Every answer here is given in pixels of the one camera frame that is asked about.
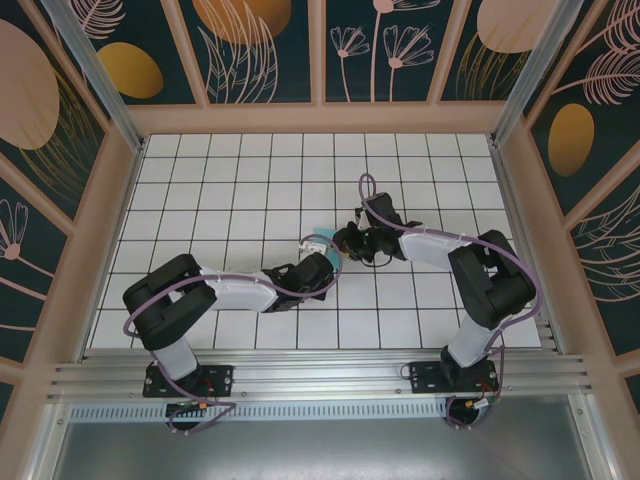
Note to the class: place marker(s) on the grey metal sheet panel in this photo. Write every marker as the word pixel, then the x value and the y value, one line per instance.
pixel 320 450

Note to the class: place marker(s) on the aluminium mounting rail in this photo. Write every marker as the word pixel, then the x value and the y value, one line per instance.
pixel 320 372

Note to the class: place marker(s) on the aluminium corner post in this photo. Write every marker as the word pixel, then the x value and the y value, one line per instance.
pixel 530 70
pixel 100 85

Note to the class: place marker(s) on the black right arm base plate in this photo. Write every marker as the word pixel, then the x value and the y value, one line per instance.
pixel 425 377

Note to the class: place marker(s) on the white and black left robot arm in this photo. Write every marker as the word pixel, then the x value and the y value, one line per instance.
pixel 165 305

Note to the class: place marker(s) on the teal paper sheet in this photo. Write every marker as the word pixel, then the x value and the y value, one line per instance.
pixel 322 231

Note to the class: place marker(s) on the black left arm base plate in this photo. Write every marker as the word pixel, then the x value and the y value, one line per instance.
pixel 220 380

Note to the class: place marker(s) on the aluminium side rail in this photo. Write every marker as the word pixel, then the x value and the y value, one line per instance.
pixel 525 250

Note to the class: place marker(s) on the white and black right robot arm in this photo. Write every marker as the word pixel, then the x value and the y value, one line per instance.
pixel 495 290

